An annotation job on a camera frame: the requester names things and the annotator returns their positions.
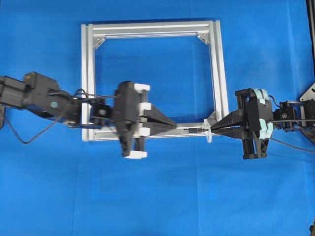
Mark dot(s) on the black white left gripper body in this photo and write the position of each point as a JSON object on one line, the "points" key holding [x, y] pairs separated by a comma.
{"points": [[134, 120]]}

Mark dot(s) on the metal corner bracket stand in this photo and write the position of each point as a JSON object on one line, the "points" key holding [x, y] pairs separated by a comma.
{"points": [[309, 94]]}

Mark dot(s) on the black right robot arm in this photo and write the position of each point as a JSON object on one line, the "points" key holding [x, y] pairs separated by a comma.
{"points": [[292, 116]]}

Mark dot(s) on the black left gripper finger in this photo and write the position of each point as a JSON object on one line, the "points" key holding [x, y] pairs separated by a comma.
{"points": [[153, 114], [156, 128]]}

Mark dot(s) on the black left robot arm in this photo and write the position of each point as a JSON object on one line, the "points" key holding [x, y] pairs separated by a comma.
{"points": [[134, 118]]}

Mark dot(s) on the aluminium extrusion frame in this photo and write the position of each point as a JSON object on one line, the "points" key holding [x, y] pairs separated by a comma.
{"points": [[179, 63]]}

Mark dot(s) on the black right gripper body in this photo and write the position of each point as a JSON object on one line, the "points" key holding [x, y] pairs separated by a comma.
{"points": [[258, 114]]}

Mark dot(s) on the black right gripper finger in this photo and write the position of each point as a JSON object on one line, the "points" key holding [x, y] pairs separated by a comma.
{"points": [[234, 118], [232, 132]]}

